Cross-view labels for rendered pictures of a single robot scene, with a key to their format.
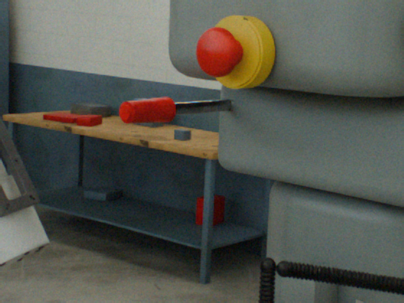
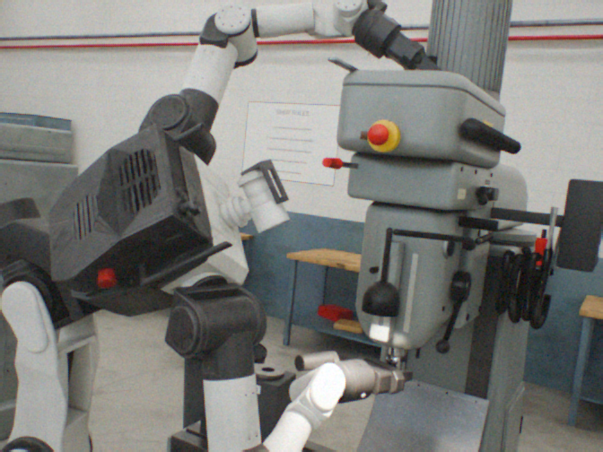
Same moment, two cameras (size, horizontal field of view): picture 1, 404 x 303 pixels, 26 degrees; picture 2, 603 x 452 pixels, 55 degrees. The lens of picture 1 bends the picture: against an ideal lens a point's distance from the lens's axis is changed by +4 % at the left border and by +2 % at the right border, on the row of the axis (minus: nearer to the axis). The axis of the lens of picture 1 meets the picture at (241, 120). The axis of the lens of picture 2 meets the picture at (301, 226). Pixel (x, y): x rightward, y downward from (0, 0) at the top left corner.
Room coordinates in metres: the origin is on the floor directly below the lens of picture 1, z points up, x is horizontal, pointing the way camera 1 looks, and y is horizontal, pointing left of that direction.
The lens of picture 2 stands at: (-0.35, 0.34, 1.68)
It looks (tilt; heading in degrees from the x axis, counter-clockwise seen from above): 6 degrees down; 350
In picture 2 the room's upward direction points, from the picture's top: 6 degrees clockwise
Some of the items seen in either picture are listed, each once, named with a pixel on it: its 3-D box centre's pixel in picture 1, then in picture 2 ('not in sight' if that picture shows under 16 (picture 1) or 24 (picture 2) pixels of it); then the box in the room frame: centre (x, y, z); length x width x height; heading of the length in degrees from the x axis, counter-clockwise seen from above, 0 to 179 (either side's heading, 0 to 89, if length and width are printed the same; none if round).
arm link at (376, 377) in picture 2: not in sight; (365, 378); (0.85, -0.06, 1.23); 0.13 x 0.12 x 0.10; 28
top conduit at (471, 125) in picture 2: not in sight; (493, 138); (0.83, -0.28, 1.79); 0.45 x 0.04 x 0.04; 140
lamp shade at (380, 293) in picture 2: not in sight; (381, 296); (0.72, -0.03, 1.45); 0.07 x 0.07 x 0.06
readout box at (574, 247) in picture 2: not in sight; (586, 224); (0.91, -0.59, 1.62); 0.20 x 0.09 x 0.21; 140
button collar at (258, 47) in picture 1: (240, 52); (384, 135); (0.72, 0.00, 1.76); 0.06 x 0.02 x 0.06; 50
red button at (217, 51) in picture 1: (221, 52); (379, 134); (0.70, 0.02, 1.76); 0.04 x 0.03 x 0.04; 50
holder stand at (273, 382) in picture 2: not in sight; (248, 400); (1.17, 0.16, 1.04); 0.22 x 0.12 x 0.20; 57
